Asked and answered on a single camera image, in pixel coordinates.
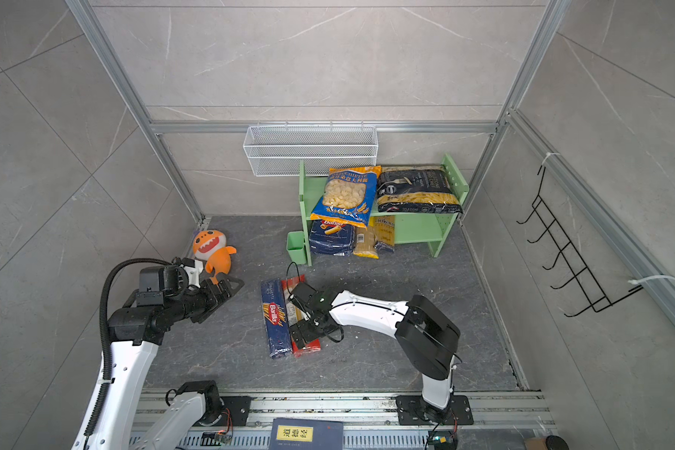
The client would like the red pasta packet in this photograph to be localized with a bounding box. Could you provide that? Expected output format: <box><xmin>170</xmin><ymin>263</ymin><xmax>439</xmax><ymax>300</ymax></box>
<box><xmin>281</xmin><ymin>275</ymin><xmax>322</xmax><ymax>358</ymax></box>

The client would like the blue Barilla spaghetti box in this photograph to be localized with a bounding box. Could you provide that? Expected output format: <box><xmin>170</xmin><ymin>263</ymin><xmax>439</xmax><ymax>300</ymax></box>
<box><xmin>261</xmin><ymin>279</ymin><xmax>292</xmax><ymax>359</ymax></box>

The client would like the blue Barilla rigatoni box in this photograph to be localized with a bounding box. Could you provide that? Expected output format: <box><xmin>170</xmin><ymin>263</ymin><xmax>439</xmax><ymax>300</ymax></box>
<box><xmin>309</xmin><ymin>220</ymin><xmax>356</xmax><ymax>256</ymax></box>

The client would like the yellow spaghetti bag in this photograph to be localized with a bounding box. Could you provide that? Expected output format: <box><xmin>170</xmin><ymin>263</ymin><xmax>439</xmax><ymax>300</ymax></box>
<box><xmin>352</xmin><ymin>217</ymin><xmax>379</xmax><ymax>259</ymax></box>

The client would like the blue orecchiette pasta bag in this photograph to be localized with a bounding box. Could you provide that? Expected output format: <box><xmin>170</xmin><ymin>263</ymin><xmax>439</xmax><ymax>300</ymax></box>
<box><xmin>309</xmin><ymin>166</ymin><xmax>382</xmax><ymax>228</ymax></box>

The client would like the dark penne pasta bag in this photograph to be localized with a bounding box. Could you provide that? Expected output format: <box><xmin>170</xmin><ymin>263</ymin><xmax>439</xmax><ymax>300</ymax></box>
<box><xmin>376</xmin><ymin>165</ymin><xmax>462</xmax><ymax>215</ymax></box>

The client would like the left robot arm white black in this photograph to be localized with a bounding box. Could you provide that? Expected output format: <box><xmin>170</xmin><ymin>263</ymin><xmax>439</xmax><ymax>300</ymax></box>
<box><xmin>73</xmin><ymin>258</ymin><xmax>245</xmax><ymax>449</ymax></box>

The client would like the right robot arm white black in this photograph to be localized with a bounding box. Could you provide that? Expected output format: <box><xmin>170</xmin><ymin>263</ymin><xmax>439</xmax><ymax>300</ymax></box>
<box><xmin>288</xmin><ymin>280</ymin><xmax>462</xmax><ymax>424</ymax></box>

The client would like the orange shark plush toy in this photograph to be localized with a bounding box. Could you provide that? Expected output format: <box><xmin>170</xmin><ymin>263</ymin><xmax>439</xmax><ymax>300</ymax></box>
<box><xmin>192</xmin><ymin>230</ymin><xmax>237</xmax><ymax>284</ymax></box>

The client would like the small green cup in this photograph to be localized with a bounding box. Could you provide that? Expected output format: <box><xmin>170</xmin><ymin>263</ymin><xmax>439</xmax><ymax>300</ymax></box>
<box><xmin>286</xmin><ymin>231</ymin><xmax>308</xmax><ymax>266</ymax></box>

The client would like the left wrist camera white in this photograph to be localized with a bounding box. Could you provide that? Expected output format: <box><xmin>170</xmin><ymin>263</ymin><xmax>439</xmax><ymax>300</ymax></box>
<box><xmin>182</xmin><ymin>258</ymin><xmax>204</xmax><ymax>287</ymax></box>

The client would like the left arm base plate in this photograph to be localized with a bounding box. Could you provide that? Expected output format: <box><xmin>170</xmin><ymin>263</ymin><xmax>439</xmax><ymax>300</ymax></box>
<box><xmin>193</xmin><ymin>395</ymin><xmax>252</xmax><ymax>428</ymax></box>

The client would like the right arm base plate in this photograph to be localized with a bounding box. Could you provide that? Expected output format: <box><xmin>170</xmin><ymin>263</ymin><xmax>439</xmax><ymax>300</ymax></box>
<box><xmin>395</xmin><ymin>395</ymin><xmax>474</xmax><ymax>426</ymax></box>

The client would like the white wire mesh basket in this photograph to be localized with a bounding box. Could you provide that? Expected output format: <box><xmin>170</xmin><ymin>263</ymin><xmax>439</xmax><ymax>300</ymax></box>
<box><xmin>243</xmin><ymin>125</ymin><xmax>379</xmax><ymax>177</ymax></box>

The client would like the aluminium rail frame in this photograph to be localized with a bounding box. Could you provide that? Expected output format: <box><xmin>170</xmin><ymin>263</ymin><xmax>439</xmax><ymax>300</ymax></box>
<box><xmin>83</xmin><ymin>390</ymin><xmax>558</xmax><ymax>450</ymax></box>

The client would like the black wire hook rack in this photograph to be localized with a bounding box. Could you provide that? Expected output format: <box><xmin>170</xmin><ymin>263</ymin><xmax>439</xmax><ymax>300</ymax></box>
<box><xmin>516</xmin><ymin>166</ymin><xmax>644</xmax><ymax>318</ymax></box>

